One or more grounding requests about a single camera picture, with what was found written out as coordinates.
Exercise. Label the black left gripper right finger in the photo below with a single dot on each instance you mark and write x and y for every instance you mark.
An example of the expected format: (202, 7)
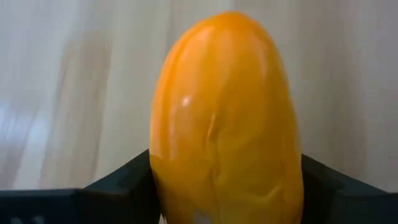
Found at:
(342, 205)

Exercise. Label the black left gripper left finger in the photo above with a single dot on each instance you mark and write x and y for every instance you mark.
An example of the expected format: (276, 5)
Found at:
(93, 205)

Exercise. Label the orange bell pepper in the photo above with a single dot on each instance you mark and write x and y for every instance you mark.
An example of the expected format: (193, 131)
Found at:
(227, 124)

